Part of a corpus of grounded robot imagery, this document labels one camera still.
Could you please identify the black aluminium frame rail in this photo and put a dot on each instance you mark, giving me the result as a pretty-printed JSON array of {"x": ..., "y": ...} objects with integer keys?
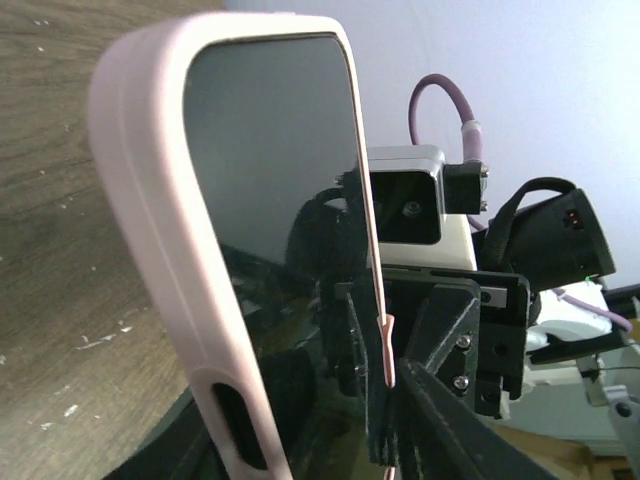
[{"x": 178, "y": 447}]

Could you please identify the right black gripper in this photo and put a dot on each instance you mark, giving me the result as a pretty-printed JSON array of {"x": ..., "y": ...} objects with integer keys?
[{"x": 468, "y": 328}]

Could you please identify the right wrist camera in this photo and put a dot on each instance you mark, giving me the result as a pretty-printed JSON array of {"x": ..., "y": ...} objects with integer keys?
[{"x": 414, "y": 190}]

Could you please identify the bare black phone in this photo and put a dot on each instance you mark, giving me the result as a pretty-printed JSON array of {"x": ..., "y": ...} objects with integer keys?
[{"x": 271, "y": 132}]

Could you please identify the pink phone case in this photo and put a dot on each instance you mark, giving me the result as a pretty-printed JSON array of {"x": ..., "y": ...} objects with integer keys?
[{"x": 137, "y": 136}]

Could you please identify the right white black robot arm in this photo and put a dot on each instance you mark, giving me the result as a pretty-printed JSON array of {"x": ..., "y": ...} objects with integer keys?
[{"x": 547, "y": 233}]

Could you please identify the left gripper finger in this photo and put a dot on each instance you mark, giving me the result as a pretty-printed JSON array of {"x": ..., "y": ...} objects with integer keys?
[{"x": 439, "y": 437}]

